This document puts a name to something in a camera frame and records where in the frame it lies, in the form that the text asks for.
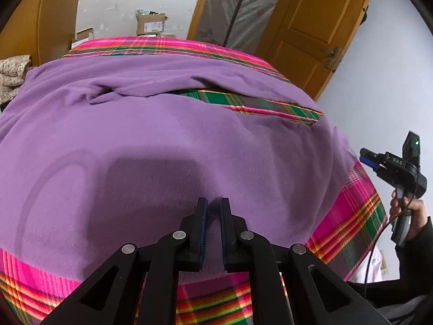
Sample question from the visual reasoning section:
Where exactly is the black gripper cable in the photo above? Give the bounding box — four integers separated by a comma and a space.
363, 171, 422, 298

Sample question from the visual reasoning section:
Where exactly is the metal door handle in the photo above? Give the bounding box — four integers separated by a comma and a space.
320, 45, 340, 69

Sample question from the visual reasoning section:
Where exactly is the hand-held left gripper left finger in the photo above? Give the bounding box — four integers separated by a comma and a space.
41, 197, 208, 325

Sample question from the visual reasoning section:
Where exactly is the wooden wardrobe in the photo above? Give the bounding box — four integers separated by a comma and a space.
0, 0, 85, 66

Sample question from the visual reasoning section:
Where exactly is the person's right hand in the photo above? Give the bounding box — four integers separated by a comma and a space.
389, 190, 430, 241

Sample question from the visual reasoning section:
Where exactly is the pink plaid bed sheet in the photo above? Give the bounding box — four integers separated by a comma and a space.
0, 35, 388, 325

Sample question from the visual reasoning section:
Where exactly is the beige floral cloth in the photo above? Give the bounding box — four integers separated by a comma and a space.
0, 55, 32, 104

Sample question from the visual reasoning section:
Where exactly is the clear plastic door curtain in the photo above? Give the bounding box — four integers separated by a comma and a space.
198, 0, 291, 53

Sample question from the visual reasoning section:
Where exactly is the white open box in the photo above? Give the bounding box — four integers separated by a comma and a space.
71, 28, 94, 48

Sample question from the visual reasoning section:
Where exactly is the brown cardboard box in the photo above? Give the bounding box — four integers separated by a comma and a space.
135, 9, 169, 36

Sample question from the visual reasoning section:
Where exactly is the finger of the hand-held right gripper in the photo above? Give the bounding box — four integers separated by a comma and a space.
359, 148, 386, 159
359, 156, 384, 173

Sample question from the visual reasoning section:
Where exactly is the wooden door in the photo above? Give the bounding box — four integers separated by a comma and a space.
254, 0, 378, 100

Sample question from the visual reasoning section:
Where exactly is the purple fleece garment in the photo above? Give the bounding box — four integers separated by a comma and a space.
0, 54, 359, 283

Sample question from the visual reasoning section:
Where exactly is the wooden door frame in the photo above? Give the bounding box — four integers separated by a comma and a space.
186, 0, 219, 43

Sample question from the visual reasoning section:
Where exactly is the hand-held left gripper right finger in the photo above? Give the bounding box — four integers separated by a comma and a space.
220, 197, 389, 325

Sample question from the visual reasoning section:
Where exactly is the person's right forearm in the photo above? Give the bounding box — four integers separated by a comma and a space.
345, 217, 433, 325

